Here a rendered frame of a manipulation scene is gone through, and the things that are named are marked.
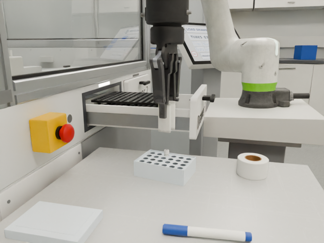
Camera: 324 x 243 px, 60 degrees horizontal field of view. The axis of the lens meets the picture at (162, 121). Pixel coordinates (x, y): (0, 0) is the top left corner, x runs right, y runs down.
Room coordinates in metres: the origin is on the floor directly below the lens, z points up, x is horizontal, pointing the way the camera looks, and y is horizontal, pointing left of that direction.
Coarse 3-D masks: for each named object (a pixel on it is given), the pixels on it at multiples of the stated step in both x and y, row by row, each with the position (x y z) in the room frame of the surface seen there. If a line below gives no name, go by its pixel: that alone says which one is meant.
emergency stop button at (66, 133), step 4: (64, 124) 0.57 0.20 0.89; (68, 124) 0.57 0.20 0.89; (64, 128) 0.55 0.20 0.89; (68, 128) 0.56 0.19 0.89; (72, 128) 0.57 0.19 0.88; (60, 132) 0.55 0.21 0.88; (64, 132) 0.55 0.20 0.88; (68, 132) 0.56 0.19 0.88; (72, 132) 0.57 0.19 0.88; (60, 136) 0.55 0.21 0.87; (64, 136) 0.55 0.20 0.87; (68, 136) 0.56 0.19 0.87; (72, 136) 0.57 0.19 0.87; (64, 140) 0.55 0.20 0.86; (68, 140) 0.56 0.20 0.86
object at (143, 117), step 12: (96, 96) 0.93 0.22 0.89; (180, 96) 0.96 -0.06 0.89; (96, 108) 0.77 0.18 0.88; (108, 108) 0.77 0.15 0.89; (120, 108) 0.76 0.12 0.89; (132, 108) 0.75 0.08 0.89; (144, 108) 0.74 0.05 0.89; (156, 108) 0.73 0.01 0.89; (180, 108) 0.73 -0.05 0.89; (96, 120) 0.77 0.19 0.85; (108, 120) 0.76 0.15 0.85; (120, 120) 0.76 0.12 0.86; (132, 120) 0.75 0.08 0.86; (144, 120) 0.74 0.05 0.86; (156, 120) 0.73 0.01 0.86; (180, 120) 0.72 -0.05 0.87
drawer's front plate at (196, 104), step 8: (200, 88) 0.87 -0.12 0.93; (192, 96) 0.72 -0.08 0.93; (200, 96) 0.76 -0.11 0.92; (192, 104) 0.69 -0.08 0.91; (200, 104) 0.77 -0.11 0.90; (192, 112) 0.69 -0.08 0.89; (200, 112) 0.78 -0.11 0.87; (192, 120) 0.69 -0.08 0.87; (192, 128) 0.69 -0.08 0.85; (200, 128) 0.80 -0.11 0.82; (192, 136) 0.69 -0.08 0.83
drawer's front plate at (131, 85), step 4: (140, 76) 1.24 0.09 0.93; (144, 76) 1.27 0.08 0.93; (148, 76) 1.34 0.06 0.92; (128, 80) 1.09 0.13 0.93; (132, 80) 1.11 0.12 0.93; (136, 80) 1.16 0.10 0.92; (140, 80) 1.21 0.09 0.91; (144, 80) 1.27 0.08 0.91; (148, 80) 1.34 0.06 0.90; (124, 84) 1.07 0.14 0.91; (128, 84) 1.07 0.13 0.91; (132, 84) 1.11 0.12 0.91; (136, 84) 1.16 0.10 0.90; (140, 84) 1.21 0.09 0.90; (148, 84) 1.34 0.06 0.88; (124, 88) 1.07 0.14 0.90; (128, 88) 1.07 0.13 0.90; (132, 88) 1.11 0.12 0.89; (136, 88) 1.16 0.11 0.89; (140, 88) 1.21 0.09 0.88; (144, 88) 1.27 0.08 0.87; (148, 88) 1.34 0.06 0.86; (140, 92) 1.21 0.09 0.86; (144, 92) 1.27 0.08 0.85; (148, 92) 1.33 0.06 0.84
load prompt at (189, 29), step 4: (188, 28) 1.76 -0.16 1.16; (192, 28) 1.78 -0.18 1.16; (196, 28) 1.80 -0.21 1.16; (200, 28) 1.82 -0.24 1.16; (204, 28) 1.84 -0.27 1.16; (188, 32) 1.73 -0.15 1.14; (192, 32) 1.75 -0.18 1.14; (196, 32) 1.77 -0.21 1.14; (200, 32) 1.79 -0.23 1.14; (204, 32) 1.81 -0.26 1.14
